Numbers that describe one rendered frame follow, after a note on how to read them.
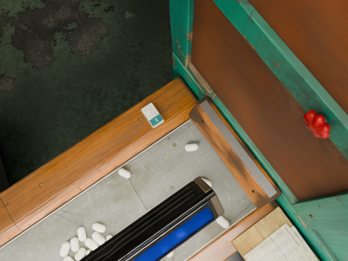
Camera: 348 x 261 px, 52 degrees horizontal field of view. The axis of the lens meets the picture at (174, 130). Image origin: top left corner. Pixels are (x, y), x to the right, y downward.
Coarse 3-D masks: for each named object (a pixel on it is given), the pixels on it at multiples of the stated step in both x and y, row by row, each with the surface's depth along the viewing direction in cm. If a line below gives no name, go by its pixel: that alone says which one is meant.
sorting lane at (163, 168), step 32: (192, 128) 100; (160, 160) 98; (192, 160) 98; (96, 192) 96; (128, 192) 96; (160, 192) 96; (224, 192) 95; (64, 224) 94; (128, 224) 94; (0, 256) 92; (32, 256) 92
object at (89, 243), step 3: (87, 240) 91; (90, 240) 91; (93, 240) 92; (87, 243) 91; (90, 243) 91; (93, 243) 91; (96, 243) 91; (90, 246) 90; (93, 246) 90; (96, 246) 91; (93, 249) 91
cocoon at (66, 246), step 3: (63, 243) 91; (66, 243) 91; (69, 243) 92; (63, 246) 91; (66, 246) 91; (69, 246) 91; (63, 249) 90; (66, 249) 90; (60, 252) 90; (63, 252) 90; (66, 252) 90; (63, 255) 90; (66, 255) 91
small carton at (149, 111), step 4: (152, 104) 97; (144, 108) 97; (148, 108) 97; (152, 108) 97; (144, 112) 97; (148, 112) 97; (152, 112) 97; (156, 112) 97; (148, 116) 96; (152, 116) 96; (156, 116) 96; (160, 116) 96; (148, 120) 97; (152, 120) 96; (156, 120) 96; (160, 120) 96; (152, 124) 96; (156, 124) 96
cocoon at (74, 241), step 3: (72, 237) 92; (75, 237) 92; (72, 240) 91; (75, 240) 91; (78, 240) 92; (72, 243) 91; (75, 243) 91; (78, 243) 91; (72, 246) 91; (75, 246) 90; (78, 246) 91; (72, 249) 90; (75, 249) 90; (78, 249) 91
